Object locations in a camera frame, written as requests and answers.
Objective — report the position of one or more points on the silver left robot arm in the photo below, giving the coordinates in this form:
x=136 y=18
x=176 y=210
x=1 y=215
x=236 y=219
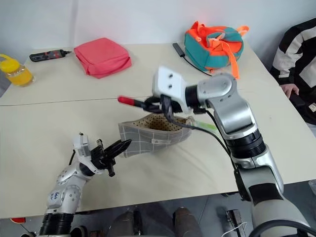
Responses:
x=66 y=182

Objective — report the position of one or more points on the person's bare hand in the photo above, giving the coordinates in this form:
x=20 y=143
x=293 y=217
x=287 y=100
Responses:
x=290 y=90

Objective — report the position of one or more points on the black white jacket person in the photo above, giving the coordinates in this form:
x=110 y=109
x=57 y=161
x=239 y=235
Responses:
x=298 y=61

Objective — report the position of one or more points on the red black pen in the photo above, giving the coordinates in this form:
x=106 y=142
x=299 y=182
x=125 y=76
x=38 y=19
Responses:
x=126 y=100

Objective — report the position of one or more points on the light green pen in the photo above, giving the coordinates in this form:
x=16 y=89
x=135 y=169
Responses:
x=206 y=126

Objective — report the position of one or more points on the grey checked fabric pouch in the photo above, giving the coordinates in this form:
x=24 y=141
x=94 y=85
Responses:
x=148 y=140

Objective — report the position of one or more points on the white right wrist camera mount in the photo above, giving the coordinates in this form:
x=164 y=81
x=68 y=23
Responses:
x=168 y=81

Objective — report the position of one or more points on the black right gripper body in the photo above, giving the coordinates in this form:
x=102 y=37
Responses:
x=177 y=106

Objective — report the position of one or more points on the yellow lidded plastic jar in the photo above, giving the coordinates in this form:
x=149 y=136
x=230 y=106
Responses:
x=18 y=75

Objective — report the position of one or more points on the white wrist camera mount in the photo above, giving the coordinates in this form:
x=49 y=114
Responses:
x=168 y=81
x=82 y=148

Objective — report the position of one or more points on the black red handheld tool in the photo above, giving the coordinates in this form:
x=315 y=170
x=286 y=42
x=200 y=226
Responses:
x=47 y=55

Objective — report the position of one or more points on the pink fabric pouch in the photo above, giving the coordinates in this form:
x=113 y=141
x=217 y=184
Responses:
x=101 y=58

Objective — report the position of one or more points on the dark rounded shape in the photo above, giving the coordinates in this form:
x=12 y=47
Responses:
x=187 y=223

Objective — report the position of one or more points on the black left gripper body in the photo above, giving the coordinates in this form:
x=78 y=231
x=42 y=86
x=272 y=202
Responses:
x=101 y=158

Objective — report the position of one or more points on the teal orange backpack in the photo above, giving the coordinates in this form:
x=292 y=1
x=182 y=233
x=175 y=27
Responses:
x=209 y=56

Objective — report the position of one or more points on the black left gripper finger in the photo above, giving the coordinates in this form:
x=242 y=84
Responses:
x=119 y=145
x=119 y=153

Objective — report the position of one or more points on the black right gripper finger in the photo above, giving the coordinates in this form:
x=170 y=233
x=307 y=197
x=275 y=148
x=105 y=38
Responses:
x=153 y=105
x=168 y=109

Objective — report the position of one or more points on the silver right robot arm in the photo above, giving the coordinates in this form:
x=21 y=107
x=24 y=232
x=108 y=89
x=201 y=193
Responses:
x=229 y=108

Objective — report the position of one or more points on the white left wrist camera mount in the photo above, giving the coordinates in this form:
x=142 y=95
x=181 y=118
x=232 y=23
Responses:
x=82 y=148

